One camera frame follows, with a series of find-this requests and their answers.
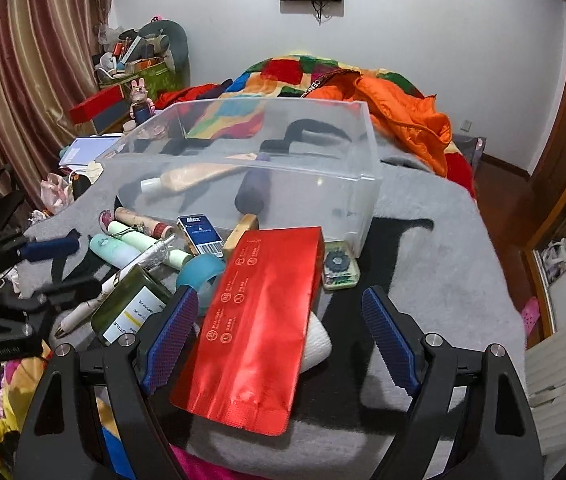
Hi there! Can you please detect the dark green labelled bottle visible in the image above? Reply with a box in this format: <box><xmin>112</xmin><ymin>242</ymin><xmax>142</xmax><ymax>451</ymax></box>
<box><xmin>91</xmin><ymin>266</ymin><xmax>171</xmax><ymax>346</ymax></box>

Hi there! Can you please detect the red foil pouch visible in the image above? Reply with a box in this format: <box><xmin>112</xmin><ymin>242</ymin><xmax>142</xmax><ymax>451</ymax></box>
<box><xmin>169</xmin><ymin>226</ymin><xmax>324</xmax><ymax>437</ymax></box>

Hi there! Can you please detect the white pen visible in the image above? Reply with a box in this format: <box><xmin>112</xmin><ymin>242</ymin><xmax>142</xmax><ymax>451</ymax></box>
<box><xmin>54</xmin><ymin>234</ymin><xmax>178</xmax><ymax>338</ymax></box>

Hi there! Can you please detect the teal tape roll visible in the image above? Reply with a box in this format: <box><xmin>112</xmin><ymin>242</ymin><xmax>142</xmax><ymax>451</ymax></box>
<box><xmin>176</xmin><ymin>255</ymin><xmax>225</xmax><ymax>316</ymax></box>

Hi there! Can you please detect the pale green tube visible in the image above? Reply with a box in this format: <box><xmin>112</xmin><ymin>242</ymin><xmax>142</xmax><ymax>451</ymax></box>
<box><xmin>99</xmin><ymin>210</ymin><xmax>168</xmax><ymax>252</ymax></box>

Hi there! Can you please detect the beige tube red cap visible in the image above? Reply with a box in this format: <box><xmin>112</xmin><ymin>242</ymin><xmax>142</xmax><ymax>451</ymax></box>
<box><xmin>114</xmin><ymin>207</ymin><xmax>175</xmax><ymax>240</ymax></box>

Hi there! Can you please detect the blue staples box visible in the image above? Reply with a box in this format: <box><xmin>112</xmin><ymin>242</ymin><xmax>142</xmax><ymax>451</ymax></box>
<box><xmin>177</xmin><ymin>214</ymin><xmax>223</xmax><ymax>258</ymax></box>

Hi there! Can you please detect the beige cosmetic tube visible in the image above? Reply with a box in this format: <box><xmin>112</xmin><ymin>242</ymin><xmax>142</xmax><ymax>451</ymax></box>
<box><xmin>134</xmin><ymin>153</ymin><xmax>257</xmax><ymax>194</ymax></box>

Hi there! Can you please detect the white bandage roll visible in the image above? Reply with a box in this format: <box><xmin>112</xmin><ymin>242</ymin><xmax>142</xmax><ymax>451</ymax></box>
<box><xmin>300</xmin><ymin>312</ymin><xmax>332</xmax><ymax>373</ymax></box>

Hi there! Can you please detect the small clear case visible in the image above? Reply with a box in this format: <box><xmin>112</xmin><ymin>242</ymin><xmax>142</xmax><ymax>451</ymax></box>
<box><xmin>322</xmin><ymin>240</ymin><xmax>360</xmax><ymax>292</ymax></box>

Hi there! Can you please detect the purple spray bottle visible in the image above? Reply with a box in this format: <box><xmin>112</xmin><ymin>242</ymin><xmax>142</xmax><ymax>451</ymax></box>
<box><xmin>234</xmin><ymin>166</ymin><xmax>271</xmax><ymax>216</ymax></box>

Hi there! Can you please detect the colourful patchwork quilt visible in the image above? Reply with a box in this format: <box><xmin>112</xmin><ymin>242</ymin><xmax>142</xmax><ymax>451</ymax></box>
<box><xmin>0</xmin><ymin>55</ymin><xmax>476</xmax><ymax>479</ymax></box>

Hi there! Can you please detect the blue notebook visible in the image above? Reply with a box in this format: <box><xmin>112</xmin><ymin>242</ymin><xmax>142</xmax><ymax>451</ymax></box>
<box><xmin>59</xmin><ymin>134</ymin><xmax>120</xmax><ymax>167</ymax></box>

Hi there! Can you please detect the pink croc shoe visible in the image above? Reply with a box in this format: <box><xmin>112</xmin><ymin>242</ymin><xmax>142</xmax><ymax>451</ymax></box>
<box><xmin>520</xmin><ymin>297</ymin><xmax>541</xmax><ymax>337</ymax></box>

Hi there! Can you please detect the red box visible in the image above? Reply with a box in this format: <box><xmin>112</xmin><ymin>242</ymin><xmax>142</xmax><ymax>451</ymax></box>
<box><xmin>68</xmin><ymin>84</ymin><xmax>124</xmax><ymax>125</ymax></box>

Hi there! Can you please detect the pink bunny toy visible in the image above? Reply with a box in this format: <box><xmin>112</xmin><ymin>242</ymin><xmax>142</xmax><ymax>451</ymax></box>
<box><xmin>130</xmin><ymin>78</ymin><xmax>155</xmax><ymax>126</ymax></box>

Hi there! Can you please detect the striped pink gold curtain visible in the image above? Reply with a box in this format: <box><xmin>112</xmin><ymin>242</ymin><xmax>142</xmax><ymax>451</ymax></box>
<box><xmin>0</xmin><ymin>0</ymin><xmax>112</xmax><ymax>208</ymax></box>

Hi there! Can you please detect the red garment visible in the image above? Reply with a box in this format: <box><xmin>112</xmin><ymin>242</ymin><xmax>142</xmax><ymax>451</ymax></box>
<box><xmin>154</xmin><ymin>84</ymin><xmax>223</xmax><ymax>110</ymax></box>

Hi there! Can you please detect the green cardboard box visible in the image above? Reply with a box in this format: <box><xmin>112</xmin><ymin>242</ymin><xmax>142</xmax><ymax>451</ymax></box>
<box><xmin>99</xmin><ymin>62</ymin><xmax>184</xmax><ymax>100</ymax></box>

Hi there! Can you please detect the grey neck pillow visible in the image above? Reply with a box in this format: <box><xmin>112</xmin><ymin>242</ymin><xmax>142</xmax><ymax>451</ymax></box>
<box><xmin>139</xmin><ymin>20</ymin><xmax>189</xmax><ymax>73</ymax></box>

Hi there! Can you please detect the clear plastic storage bin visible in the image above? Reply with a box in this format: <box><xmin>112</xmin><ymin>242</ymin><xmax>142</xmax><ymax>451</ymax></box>
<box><xmin>99</xmin><ymin>96</ymin><xmax>382</xmax><ymax>252</ymax></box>

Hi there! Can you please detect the orange down jacket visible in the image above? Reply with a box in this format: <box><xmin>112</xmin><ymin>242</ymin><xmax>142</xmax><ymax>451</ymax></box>
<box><xmin>306</xmin><ymin>70</ymin><xmax>452</xmax><ymax>178</ymax></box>

